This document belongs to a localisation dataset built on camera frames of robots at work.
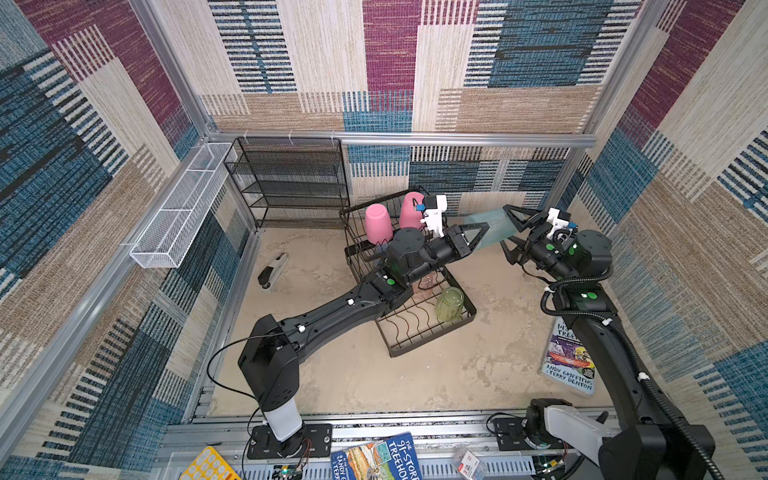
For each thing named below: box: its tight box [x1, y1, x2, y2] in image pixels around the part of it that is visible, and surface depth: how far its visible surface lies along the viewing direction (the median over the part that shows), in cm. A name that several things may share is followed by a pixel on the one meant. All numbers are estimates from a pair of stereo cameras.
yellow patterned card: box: [180, 446, 242, 480], surface depth 71 cm
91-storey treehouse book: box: [330, 432, 423, 480], surface depth 70 cm
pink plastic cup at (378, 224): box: [366, 203, 393, 245], surface depth 83 cm
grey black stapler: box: [258, 252, 289, 292], surface depth 104 cm
